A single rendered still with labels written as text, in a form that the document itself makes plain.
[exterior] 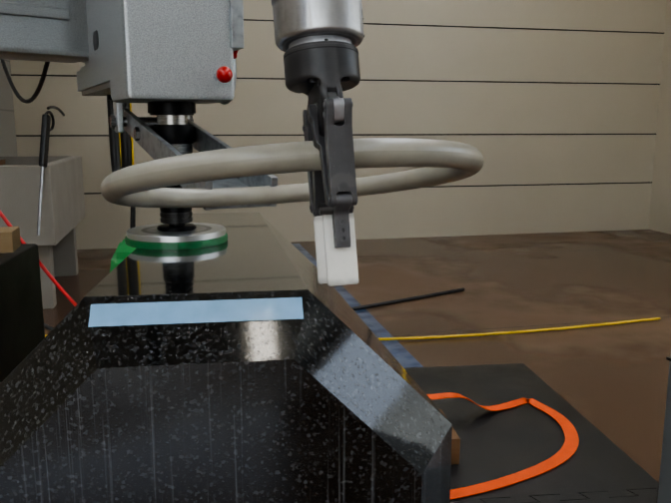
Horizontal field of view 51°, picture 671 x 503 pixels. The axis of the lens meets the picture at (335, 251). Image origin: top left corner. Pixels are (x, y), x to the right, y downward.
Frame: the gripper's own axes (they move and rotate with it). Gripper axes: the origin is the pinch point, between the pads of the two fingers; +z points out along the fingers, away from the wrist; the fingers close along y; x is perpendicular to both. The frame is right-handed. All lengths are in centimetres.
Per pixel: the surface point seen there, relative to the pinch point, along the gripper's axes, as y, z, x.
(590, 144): 570, -81, -386
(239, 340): 34.4, 12.4, 8.4
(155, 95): 73, -32, 19
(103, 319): 38.1, 7.9, 27.5
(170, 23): 71, -46, 15
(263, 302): 37.7, 7.5, 4.1
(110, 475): 36, 30, 28
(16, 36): 121, -59, 54
